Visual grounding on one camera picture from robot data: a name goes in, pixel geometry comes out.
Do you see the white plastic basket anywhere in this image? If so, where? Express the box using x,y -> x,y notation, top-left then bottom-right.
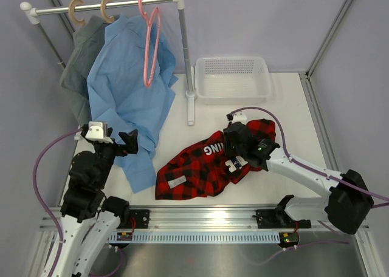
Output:
194,56 -> 272,105

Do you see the red black plaid shirt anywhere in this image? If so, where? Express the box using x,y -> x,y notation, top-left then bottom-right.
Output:
154,131 -> 261,200

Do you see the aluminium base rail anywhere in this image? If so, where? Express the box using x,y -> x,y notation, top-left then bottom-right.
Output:
39,205 -> 371,231

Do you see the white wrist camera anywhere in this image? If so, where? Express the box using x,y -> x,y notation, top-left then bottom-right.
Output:
226,111 -> 247,125
74,121 -> 114,144

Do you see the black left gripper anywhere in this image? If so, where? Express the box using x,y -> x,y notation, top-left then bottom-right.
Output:
94,128 -> 137,187

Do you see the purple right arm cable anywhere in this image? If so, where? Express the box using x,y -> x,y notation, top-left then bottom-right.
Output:
227,106 -> 389,265

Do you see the wooden hanger left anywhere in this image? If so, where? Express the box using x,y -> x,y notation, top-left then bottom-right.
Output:
68,0 -> 87,26

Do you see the white slotted cable duct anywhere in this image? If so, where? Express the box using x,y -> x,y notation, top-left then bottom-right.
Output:
108,231 -> 281,244

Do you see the aluminium frame post right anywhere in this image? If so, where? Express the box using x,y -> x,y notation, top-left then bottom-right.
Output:
298,0 -> 356,169

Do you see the light blue shirt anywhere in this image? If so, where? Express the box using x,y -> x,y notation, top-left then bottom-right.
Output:
87,15 -> 177,193

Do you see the pink plastic hanger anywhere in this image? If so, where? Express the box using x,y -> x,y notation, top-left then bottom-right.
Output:
138,0 -> 161,88

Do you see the white metal clothes rack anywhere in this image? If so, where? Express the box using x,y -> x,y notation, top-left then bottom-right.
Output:
20,0 -> 196,127

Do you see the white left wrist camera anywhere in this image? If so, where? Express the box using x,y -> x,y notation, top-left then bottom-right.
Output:
74,121 -> 114,144

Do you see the wooden hanger right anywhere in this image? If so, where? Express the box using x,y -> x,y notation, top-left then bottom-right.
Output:
100,0 -> 115,24

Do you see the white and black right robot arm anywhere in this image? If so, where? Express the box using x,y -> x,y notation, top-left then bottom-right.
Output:
223,122 -> 374,234

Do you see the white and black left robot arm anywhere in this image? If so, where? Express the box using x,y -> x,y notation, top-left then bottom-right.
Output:
52,121 -> 139,276

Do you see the grey shirt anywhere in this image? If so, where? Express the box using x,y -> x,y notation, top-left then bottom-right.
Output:
60,15 -> 108,126

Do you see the wooden hanger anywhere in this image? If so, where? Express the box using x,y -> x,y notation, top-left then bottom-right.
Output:
100,0 -> 115,24
68,0 -> 87,26

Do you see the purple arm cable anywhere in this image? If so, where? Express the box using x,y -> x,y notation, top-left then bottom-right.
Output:
32,128 -> 127,277
227,106 -> 389,265

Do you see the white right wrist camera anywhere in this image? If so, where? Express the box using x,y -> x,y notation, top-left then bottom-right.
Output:
226,111 -> 247,125

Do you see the aluminium frame post left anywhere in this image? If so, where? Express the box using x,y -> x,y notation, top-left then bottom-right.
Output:
49,0 -> 75,40

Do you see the aluminium frame post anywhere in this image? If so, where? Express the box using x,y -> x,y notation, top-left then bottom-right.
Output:
49,0 -> 75,40
298,0 -> 356,169

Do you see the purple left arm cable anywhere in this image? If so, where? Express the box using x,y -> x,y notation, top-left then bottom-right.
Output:
32,128 -> 127,277

